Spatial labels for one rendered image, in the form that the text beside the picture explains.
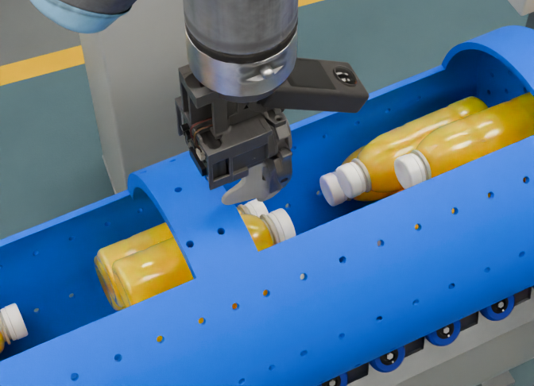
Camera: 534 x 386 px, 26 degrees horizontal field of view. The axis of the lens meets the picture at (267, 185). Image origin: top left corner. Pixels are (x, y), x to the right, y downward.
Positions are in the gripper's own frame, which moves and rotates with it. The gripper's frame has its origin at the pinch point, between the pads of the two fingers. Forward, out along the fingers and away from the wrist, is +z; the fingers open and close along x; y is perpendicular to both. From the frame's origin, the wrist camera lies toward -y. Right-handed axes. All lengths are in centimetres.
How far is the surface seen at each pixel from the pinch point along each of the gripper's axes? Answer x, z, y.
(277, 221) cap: -0.3, 7.8, -1.6
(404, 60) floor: -94, 124, -85
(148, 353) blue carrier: 9.6, 4.0, 16.8
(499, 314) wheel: 11.5, 27.9, -25.1
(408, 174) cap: 0.4, 8.0, -16.8
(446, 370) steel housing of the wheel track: 12.5, 35.1, -18.4
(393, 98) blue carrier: -13.5, 14.4, -23.7
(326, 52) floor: -105, 124, -69
